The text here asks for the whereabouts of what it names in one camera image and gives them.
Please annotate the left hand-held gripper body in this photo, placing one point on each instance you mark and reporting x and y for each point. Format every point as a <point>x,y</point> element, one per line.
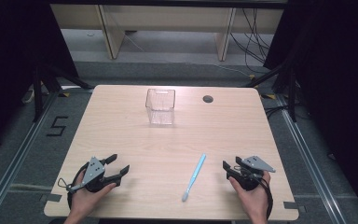
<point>93,169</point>

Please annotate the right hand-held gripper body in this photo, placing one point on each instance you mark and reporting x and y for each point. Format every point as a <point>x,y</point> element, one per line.
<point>251,174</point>

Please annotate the person's right hand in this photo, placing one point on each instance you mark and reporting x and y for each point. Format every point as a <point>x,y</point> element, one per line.
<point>255,199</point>

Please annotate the person's left hand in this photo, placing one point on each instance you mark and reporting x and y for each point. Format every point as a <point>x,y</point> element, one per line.
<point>84,197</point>

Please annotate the light blue toothbrush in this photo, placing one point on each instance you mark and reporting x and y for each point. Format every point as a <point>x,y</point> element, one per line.
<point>194,176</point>

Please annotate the black tape strip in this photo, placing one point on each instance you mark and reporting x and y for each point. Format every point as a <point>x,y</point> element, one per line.
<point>51,197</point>
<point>293,205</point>

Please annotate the black tape numeral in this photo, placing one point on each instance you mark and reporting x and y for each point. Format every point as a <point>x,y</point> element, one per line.
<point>57,126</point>

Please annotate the yellow black tape mark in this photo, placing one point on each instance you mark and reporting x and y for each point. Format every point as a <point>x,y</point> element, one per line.
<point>252,76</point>
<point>64,94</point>
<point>270,96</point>

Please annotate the clear plastic container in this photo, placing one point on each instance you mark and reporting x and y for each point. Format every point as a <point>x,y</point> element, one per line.
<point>160,107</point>

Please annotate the black metal stand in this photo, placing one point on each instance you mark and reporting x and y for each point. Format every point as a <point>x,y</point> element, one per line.
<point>38,93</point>
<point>292,93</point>

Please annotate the black curtain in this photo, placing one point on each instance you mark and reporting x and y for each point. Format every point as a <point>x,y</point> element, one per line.
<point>338,77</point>
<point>12,62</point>

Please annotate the beige wooden desk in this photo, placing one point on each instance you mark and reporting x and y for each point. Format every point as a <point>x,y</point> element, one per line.
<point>167,18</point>

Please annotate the metal floor rail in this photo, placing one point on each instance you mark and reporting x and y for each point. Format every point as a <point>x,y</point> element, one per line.
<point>310,161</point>
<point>15,161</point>

